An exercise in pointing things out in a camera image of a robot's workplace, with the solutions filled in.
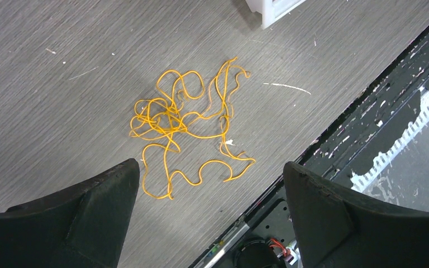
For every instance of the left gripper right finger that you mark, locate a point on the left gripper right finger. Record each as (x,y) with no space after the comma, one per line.
(336,226)

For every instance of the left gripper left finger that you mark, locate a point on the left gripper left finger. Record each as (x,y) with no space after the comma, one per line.
(83,225)

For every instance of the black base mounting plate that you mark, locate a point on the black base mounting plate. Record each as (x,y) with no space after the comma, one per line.
(390,112)

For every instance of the white plastic bin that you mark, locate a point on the white plastic bin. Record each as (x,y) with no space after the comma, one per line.
(272,10)

